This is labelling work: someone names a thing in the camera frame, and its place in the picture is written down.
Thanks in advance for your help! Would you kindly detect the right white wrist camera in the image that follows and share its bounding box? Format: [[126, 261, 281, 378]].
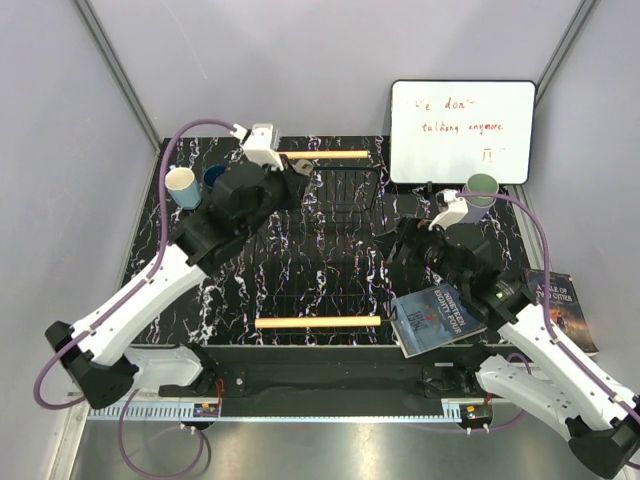
[[428, 189, 469, 231]]

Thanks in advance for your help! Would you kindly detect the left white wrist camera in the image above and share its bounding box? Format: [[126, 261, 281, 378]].
[[239, 123, 284, 171]]

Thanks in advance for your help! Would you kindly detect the sage green plastic cup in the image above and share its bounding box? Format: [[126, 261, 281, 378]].
[[463, 173, 499, 211]]

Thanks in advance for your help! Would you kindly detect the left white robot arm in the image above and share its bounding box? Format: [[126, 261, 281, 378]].
[[45, 160, 314, 409]]

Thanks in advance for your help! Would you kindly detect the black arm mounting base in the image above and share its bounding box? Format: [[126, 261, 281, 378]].
[[157, 344, 516, 419]]

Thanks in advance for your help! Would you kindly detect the lavender plastic cup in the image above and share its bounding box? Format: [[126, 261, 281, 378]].
[[461, 198, 495, 224]]

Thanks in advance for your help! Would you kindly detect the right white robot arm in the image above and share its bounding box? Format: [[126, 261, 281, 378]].
[[374, 217, 639, 479]]

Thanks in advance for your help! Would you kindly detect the far wooden rack handle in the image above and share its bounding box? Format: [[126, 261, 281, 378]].
[[280, 150, 370, 160]]

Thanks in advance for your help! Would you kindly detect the white dry-erase board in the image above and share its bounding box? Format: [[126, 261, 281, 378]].
[[389, 80, 537, 185]]

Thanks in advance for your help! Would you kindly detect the Nineteen Eighty-Four book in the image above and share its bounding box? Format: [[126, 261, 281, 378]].
[[390, 284, 486, 358]]

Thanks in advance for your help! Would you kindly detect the white slotted cable duct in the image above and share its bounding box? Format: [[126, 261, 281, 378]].
[[88, 399, 465, 423]]

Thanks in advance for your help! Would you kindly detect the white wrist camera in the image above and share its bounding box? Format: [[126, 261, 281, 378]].
[[239, 123, 284, 171], [428, 189, 469, 231]]

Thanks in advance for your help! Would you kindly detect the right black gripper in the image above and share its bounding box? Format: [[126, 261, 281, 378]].
[[372, 213, 468, 293]]

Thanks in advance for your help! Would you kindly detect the taupe ceramic mug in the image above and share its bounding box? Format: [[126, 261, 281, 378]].
[[290, 159, 314, 177]]

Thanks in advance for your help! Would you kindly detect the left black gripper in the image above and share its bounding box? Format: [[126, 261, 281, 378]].
[[241, 153, 310, 240]]

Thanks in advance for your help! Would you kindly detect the dark blue ceramic cup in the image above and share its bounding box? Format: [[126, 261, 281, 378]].
[[202, 164, 226, 194]]

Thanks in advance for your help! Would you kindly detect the light blue faceted cup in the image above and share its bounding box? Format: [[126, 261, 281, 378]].
[[164, 165, 201, 210]]

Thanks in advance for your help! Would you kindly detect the black wire dish rack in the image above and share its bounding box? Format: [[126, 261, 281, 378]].
[[253, 166, 389, 339]]

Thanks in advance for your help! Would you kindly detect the near wooden rack handle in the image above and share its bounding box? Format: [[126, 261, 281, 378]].
[[255, 316, 382, 329]]

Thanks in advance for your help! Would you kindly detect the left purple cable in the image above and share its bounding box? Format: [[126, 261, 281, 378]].
[[32, 119, 241, 476]]

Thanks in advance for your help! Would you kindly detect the wooden rack handle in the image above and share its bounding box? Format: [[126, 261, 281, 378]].
[[255, 316, 382, 329], [280, 150, 370, 160]]

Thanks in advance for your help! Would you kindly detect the Tale of Two Cities book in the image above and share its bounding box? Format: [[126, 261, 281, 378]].
[[549, 272, 598, 356]]

